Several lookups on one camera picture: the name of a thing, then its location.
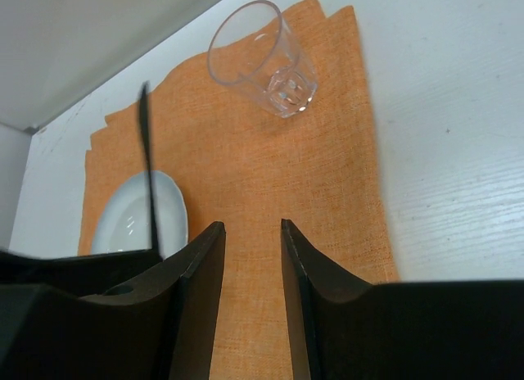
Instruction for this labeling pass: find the white bowl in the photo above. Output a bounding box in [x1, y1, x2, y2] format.
[91, 170, 188, 259]

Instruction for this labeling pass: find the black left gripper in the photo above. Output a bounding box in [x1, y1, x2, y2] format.
[1, 249, 162, 295]

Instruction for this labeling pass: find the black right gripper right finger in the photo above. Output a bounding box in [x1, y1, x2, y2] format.
[281, 219, 523, 379]

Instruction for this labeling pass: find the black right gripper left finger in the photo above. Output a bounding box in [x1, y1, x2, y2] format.
[1, 221, 226, 379]

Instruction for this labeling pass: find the clear plastic cup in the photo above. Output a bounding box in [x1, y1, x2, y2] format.
[207, 0, 318, 118]

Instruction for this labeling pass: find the orange cloth placemat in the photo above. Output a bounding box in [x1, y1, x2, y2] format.
[77, 0, 401, 380]

